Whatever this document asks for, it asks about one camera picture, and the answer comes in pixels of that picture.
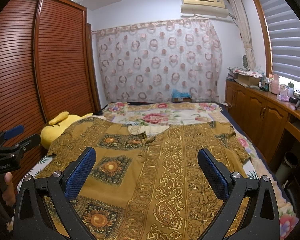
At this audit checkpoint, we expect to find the golden brown patterned shirt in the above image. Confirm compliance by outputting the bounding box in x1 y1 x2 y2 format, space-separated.
36 116 252 240

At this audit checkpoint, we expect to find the person left hand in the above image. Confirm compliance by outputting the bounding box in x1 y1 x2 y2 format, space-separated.
2 172 15 206

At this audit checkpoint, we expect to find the yellow plush toy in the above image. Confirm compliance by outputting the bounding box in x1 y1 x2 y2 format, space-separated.
40 111 93 150

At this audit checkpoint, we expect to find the brown louvered wardrobe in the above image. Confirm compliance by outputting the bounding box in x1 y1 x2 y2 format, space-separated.
0 0 102 181

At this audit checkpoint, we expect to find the wooden side cabinet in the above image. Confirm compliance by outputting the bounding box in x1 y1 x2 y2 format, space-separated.
225 80 300 169

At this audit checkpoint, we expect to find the floral bed blanket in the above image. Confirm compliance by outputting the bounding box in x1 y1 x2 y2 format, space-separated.
5 101 299 240

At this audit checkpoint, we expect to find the pink bottle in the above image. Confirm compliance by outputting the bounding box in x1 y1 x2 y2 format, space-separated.
270 74 280 95

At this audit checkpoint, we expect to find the cardboard box with floral cloth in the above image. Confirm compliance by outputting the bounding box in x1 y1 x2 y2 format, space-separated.
228 67 263 87

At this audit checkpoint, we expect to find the pink circle patterned curtain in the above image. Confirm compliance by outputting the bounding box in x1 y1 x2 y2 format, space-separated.
96 18 222 103

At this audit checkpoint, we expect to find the blue item on box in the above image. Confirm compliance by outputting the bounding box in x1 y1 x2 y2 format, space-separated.
172 89 192 102

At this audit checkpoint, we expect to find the grey window blind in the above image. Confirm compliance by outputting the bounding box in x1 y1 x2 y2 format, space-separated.
258 0 300 82

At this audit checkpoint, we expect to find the tied beige side curtain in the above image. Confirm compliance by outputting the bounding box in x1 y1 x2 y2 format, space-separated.
229 0 256 70

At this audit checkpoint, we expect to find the beige wall air conditioner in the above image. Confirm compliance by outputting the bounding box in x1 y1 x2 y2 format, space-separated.
180 0 229 18

